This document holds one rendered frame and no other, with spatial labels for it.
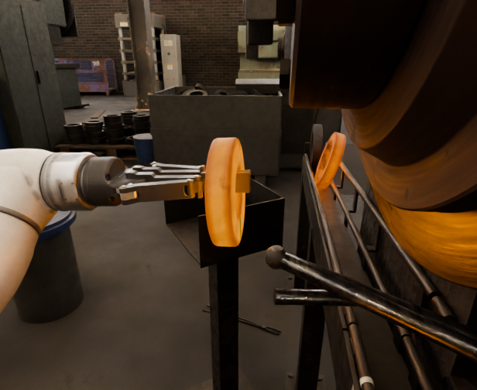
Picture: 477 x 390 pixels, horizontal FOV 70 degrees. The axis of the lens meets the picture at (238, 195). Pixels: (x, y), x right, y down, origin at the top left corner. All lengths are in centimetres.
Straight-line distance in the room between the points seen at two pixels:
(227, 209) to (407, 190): 26
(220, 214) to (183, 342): 104
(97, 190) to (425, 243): 42
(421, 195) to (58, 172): 47
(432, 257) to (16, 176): 51
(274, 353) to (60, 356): 78
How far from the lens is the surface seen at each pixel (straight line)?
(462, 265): 20
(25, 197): 56
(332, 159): 106
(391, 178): 24
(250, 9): 283
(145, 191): 48
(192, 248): 80
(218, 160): 43
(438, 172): 18
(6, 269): 54
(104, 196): 52
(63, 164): 55
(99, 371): 141
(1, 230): 54
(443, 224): 21
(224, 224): 43
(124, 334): 151
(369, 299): 19
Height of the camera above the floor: 101
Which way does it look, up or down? 22 degrees down
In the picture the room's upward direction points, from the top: straight up
